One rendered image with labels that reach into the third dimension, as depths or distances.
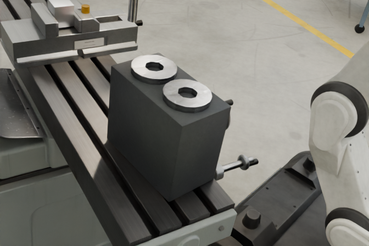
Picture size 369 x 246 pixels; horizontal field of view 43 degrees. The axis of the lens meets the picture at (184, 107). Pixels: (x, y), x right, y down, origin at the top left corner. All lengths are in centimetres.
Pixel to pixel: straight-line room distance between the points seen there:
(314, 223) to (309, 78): 200
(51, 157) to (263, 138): 169
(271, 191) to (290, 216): 10
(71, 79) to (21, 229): 43
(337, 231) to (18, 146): 83
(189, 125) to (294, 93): 239
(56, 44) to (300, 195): 86
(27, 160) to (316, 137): 71
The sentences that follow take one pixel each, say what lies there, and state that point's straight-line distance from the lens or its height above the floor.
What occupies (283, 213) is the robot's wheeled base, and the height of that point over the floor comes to 59.
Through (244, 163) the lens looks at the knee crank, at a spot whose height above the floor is 53.
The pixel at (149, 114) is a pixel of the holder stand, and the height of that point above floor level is 109.
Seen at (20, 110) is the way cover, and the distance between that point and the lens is 123.
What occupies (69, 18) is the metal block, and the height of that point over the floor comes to 104.
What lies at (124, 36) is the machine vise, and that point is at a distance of 134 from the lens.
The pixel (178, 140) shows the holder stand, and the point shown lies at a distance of 81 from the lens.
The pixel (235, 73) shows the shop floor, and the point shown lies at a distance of 321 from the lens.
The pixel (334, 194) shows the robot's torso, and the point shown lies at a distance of 132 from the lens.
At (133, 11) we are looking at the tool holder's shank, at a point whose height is 110.
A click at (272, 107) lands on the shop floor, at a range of 296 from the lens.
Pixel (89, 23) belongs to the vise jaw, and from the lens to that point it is 128.
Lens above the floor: 160
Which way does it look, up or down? 35 degrees down
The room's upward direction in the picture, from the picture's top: 10 degrees clockwise
